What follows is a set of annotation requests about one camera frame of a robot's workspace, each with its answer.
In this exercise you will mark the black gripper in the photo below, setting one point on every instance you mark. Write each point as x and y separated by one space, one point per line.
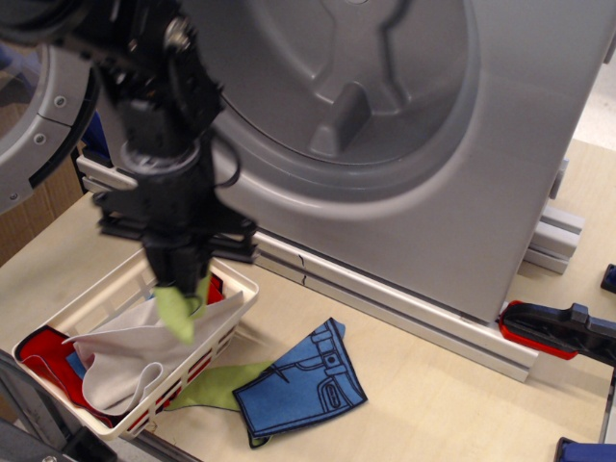
179 217

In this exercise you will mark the small green felt cloth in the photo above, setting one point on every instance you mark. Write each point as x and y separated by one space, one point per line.
179 312

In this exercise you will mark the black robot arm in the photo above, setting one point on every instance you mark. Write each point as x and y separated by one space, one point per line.
143 55

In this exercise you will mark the white plastic laundry basket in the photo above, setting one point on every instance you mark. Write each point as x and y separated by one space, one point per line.
128 285

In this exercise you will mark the grey round machine door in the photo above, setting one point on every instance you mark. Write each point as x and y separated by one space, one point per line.
41 125

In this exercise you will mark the grey toy washing machine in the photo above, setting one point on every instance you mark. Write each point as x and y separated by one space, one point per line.
415 142

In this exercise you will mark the beige cloth in basket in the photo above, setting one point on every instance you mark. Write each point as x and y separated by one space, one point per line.
119 395

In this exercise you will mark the green felt cloth on table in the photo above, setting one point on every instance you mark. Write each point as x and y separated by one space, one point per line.
214 387

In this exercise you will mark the red felt garment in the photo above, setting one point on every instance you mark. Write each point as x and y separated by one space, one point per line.
43 353

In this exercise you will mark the blue felt jeans shorts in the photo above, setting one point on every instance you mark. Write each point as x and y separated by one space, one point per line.
312 383

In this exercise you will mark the blue clamp behind door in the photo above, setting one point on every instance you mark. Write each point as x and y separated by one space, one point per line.
22 66

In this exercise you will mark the red black clamp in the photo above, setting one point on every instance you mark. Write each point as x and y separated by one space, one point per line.
563 333

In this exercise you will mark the black blue clamp edge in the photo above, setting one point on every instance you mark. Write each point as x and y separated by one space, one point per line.
608 282

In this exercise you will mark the blue black clamp corner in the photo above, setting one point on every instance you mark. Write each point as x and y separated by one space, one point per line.
568 450

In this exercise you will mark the grey metal frame corner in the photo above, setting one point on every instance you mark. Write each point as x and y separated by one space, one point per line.
42 430

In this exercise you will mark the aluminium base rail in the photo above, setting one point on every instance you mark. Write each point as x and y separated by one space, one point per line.
366 298

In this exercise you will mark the short aluminium rail right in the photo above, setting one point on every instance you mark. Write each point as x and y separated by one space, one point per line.
555 240

